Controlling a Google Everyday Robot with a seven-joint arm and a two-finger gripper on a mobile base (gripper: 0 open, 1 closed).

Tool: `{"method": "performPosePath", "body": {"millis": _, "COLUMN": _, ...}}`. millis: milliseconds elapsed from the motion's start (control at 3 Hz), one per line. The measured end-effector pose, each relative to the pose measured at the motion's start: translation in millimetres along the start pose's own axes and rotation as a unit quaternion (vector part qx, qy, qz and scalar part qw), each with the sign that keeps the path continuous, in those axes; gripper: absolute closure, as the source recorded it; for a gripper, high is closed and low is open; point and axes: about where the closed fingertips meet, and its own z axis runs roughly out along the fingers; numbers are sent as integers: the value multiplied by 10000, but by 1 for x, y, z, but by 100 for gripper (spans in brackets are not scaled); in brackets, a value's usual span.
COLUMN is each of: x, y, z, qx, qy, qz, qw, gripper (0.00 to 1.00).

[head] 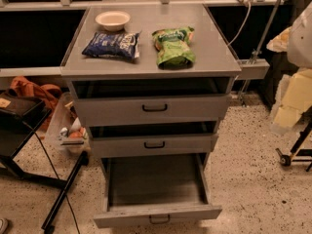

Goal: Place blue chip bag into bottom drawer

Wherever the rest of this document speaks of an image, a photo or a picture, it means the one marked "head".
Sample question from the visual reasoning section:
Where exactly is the middle grey drawer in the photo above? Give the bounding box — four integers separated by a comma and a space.
90, 134, 218, 158

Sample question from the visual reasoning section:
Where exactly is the white cable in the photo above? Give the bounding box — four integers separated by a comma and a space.
226, 1, 253, 48

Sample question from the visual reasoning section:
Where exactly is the white shoe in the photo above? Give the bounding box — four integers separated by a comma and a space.
0, 217, 8, 234

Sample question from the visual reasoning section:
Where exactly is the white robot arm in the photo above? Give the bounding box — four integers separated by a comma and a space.
267, 2, 312, 135

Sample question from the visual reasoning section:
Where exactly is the green chip bag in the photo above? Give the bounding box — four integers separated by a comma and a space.
152, 26, 196, 68

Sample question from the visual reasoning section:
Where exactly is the white bowl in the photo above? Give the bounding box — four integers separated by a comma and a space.
96, 11, 131, 32

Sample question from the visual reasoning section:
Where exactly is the black wheeled tripod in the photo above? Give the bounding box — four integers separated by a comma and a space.
276, 121, 312, 172

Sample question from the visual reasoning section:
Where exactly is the orange jacket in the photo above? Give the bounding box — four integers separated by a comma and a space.
10, 76, 62, 131

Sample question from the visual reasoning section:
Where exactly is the metal pole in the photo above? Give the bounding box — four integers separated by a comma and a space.
238, 0, 282, 107

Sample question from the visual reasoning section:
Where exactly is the bottom grey drawer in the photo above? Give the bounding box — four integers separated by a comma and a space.
94, 154, 222, 228

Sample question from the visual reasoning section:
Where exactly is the black stand with box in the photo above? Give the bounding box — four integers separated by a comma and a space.
0, 93, 89, 234

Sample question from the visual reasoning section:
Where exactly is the clear plastic bin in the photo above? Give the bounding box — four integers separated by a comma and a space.
45, 92, 90, 154

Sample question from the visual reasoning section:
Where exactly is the grey drawer cabinet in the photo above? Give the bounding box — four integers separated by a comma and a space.
59, 3, 243, 230

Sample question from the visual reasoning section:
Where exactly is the black cable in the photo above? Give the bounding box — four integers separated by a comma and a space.
21, 120, 81, 234

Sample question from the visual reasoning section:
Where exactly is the blue chip bag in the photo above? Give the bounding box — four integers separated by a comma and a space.
82, 32, 139, 59

